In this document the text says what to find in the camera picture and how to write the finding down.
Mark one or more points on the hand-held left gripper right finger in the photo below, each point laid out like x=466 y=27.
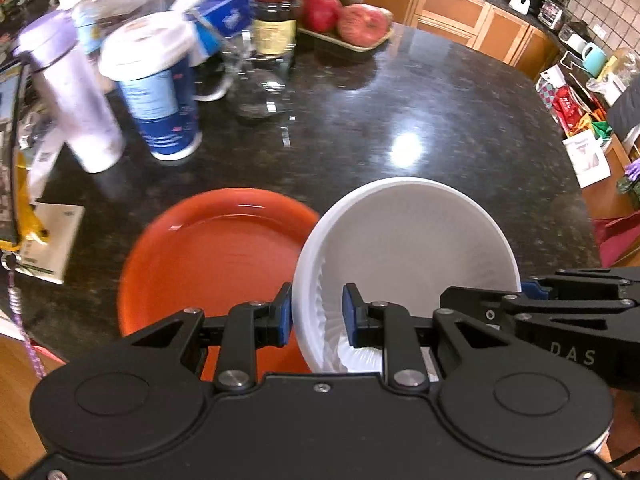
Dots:
x=350 y=316

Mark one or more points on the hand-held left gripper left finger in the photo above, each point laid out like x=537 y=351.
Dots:
x=285 y=316

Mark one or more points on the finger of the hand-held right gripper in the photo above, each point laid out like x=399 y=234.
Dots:
x=580 y=282
x=475 y=300

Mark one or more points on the large white ribbed bowl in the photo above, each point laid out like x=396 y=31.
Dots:
x=410 y=240

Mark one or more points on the orange plate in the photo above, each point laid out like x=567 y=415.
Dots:
x=210 y=260

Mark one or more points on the red towel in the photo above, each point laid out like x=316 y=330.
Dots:
x=620 y=240

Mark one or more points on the white paper bag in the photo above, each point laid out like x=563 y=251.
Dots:
x=587 y=160

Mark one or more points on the purple gloves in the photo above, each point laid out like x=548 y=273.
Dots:
x=634 y=170

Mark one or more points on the red gift bag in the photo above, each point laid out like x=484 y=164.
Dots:
x=565 y=102

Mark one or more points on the teal mug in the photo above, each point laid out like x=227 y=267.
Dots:
x=594 y=58

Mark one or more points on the clear glass cup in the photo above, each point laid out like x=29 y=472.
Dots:
x=260 y=90

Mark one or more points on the white kettle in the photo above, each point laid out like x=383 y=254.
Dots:
x=576 y=44

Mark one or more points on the blue paper cup white lid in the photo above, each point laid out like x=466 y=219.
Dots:
x=160 y=110

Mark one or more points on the white booklet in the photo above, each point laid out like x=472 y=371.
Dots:
x=55 y=240

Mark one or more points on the beige fruit tray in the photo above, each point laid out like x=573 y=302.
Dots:
x=350 y=46

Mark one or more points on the yellow packet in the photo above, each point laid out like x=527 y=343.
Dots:
x=27 y=210

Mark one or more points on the white stand holder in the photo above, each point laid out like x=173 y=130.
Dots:
x=520 y=4

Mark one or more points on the white lilac bottle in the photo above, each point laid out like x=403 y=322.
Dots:
x=80 y=110

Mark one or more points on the wooden base cabinets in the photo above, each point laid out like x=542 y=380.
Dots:
x=450 y=10

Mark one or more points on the dark sauce jar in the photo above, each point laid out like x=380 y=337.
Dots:
x=272 y=25

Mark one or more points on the red apples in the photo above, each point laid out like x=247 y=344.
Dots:
x=362 y=24

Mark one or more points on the blue tissue pack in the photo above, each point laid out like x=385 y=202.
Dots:
x=225 y=15

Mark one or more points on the dark red pomegranate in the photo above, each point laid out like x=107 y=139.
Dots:
x=320 y=10

